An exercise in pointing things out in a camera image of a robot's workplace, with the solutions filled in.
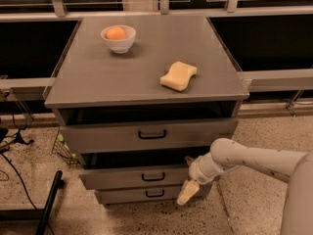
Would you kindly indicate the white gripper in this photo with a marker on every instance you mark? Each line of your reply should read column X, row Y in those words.
column 197, row 172

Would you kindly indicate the grey drawer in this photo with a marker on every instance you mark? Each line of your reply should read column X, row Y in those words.
column 137, row 195
column 108, row 173
column 147, row 135

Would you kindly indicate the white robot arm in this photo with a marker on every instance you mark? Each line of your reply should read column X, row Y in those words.
column 292, row 167

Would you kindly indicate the grey bottom drawer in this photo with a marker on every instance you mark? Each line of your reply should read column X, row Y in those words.
column 137, row 195

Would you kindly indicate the grey drawer cabinet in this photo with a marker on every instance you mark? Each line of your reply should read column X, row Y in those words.
column 97, row 86

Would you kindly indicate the grey top drawer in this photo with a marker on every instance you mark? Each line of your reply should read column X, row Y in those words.
column 147, row 135

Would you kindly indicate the yellow sponge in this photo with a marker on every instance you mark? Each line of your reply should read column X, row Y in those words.
column 178, row 76

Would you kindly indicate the white ceramic bowl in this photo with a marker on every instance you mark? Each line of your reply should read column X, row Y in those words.
column 120, row 46

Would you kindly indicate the orange fruit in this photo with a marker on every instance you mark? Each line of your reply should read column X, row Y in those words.
column 116, row 33

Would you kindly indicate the black stand leg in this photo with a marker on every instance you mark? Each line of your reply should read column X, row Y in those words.
column 40, row 215

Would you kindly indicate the metal rail bracket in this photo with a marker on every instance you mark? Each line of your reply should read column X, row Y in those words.
column 291, row 102

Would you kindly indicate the wire mesh basket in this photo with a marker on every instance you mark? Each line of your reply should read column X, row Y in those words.
column 61, row 149

